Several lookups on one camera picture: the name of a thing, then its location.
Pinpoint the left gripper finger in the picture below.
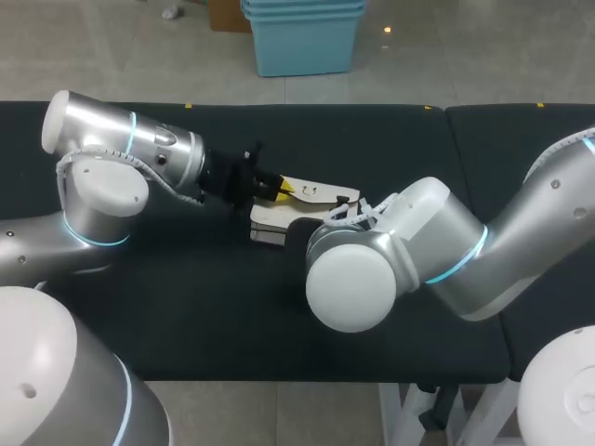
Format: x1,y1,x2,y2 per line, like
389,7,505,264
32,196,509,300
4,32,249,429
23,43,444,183
254,171,288,188

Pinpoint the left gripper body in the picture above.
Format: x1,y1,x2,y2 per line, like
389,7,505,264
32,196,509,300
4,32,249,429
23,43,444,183
198,140,265,220

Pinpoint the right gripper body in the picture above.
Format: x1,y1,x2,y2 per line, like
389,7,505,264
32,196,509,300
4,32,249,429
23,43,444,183
282,216,324,256

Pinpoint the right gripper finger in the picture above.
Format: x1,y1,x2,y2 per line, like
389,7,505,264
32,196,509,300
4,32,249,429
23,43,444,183
253,179,298,203

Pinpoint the blue plastic bin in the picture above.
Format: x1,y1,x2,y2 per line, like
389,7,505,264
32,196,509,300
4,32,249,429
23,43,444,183
240,0,366,7
250,9,360,78
241,4,365,16

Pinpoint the brown cardboard box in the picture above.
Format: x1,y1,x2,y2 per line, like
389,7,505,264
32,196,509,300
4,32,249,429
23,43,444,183
207,0,255,35

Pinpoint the white cable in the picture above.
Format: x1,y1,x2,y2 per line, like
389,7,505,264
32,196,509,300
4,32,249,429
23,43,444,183
54,146,206,206
324,125,595,290

